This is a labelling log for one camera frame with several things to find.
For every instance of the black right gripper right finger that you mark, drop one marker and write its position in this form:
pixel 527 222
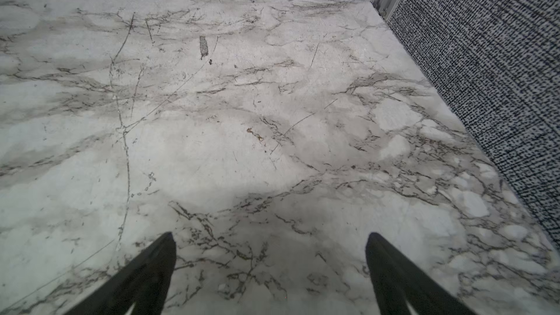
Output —
pixel 399 284

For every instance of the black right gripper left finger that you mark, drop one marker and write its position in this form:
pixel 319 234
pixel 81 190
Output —
pixel 139 288

